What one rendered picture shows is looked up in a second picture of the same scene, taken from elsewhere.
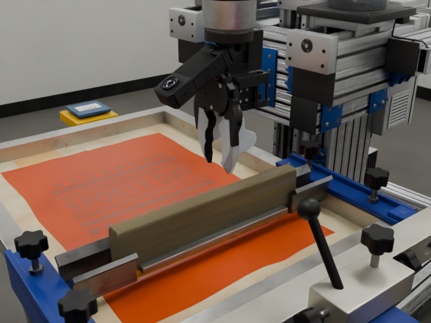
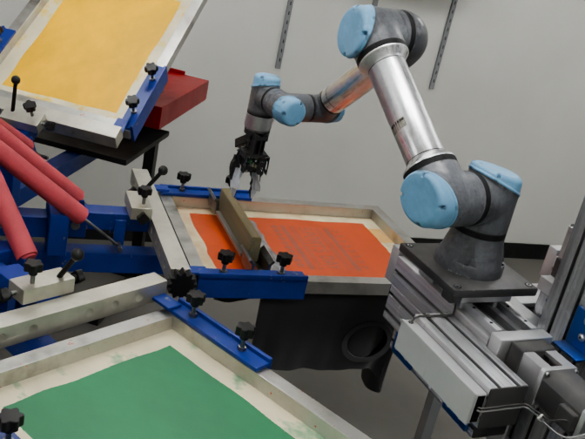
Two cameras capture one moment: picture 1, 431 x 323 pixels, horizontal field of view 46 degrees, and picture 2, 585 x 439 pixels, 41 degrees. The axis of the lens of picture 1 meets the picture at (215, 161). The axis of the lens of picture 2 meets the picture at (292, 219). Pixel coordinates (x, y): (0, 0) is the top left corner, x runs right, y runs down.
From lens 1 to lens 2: 2.50 m
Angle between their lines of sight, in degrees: 93
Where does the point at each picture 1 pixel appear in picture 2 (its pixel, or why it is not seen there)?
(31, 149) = (387, 231)
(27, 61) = not seen: outside the picture
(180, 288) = (207, 227)
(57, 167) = (362, 237)
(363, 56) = (419, 299)
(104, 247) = not seen: hidden behind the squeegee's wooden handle
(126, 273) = (214, 205)
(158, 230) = (225, 201)
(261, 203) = (241, 239)
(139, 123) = not seen: hidden behind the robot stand
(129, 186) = (320, 246)
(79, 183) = (334, 236)
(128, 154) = (373, 259)
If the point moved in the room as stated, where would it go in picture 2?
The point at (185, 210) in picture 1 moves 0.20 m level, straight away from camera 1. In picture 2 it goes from (230, 203) to (294, 221)
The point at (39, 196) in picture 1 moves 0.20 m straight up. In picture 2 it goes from (324, 225) to (337, 168)
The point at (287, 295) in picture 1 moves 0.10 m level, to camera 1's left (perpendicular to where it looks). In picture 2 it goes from (155, 203) to (171, 194)
